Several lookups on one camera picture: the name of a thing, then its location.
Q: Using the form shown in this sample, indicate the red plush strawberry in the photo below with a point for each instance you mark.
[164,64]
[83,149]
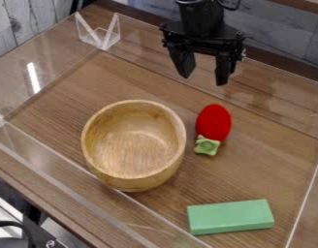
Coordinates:
[213,126]

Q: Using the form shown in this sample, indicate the green rectangular block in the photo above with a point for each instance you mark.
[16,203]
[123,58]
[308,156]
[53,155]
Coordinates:
[229,217]

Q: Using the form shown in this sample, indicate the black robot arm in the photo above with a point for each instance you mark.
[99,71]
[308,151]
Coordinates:
[202,33]

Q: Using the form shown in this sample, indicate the black metal clamp bracket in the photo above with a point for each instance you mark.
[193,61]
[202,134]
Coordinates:
[39,237]

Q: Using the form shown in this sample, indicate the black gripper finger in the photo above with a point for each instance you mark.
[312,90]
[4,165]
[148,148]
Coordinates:
[183,60]
[222,70]

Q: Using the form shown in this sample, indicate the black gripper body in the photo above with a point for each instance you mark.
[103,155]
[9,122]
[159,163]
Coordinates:
[223,40]

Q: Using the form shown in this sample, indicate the wooden bowl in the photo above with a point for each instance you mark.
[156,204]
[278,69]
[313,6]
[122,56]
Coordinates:
[132,143]

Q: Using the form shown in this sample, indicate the clear acrylic corner bracket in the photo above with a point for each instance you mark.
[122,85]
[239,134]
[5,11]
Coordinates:
[100,38]

